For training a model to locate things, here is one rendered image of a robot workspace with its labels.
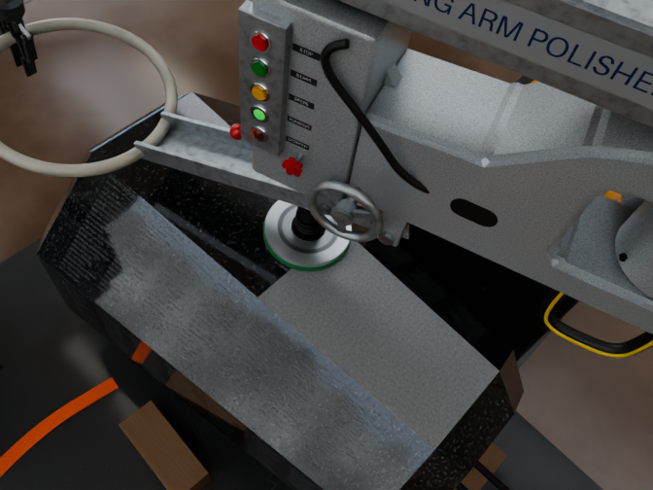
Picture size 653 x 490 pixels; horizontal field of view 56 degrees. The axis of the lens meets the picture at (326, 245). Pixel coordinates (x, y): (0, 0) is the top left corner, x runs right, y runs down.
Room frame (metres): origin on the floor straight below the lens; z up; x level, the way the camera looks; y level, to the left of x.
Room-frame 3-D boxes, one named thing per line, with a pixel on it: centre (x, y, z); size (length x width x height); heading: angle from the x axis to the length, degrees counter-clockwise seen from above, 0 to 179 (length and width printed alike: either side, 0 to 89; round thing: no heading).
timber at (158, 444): (0.39, 0.37, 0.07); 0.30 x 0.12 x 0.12; 53
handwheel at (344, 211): (0.67, -0.03, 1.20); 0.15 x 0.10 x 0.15; 74
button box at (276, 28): (0.73, 0.15, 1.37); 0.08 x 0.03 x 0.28; 74
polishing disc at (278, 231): (0.82, 0.05, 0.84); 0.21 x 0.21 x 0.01
